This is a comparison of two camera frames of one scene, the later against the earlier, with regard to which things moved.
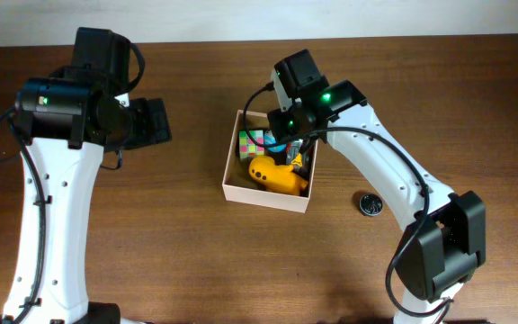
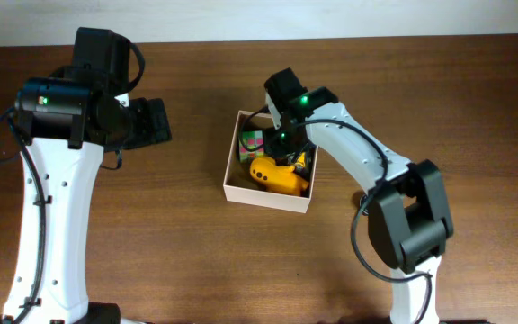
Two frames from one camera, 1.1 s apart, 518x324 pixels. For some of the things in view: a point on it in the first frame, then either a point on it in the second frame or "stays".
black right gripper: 296,147 -> 281,148
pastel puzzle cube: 247,148 stays
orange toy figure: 281,178 stays
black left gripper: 152,121 stays
